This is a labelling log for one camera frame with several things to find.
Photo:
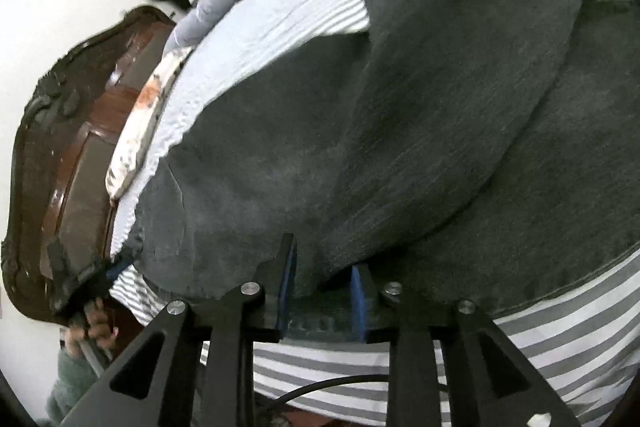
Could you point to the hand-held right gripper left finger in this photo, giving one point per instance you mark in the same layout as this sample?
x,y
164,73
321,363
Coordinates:
x,y
286,288

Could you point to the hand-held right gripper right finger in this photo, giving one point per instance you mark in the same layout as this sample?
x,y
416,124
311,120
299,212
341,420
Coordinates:
x,y
357,303

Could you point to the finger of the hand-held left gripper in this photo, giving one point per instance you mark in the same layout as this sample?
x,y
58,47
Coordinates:
x,y
119,269

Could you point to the dark grey pants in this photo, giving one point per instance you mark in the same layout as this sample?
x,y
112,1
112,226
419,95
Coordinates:
x,y
400,107

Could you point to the person's left hand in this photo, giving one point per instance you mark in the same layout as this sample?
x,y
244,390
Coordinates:
x,y
97,322

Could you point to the carved wooden headboard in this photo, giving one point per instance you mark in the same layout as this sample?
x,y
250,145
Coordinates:
x,y
75,157

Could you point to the floral pillow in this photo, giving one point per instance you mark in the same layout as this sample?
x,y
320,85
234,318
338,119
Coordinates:
x,y
135,142

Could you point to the grey striped bed sheet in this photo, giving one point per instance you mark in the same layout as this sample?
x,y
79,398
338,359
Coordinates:
x,y
280,22

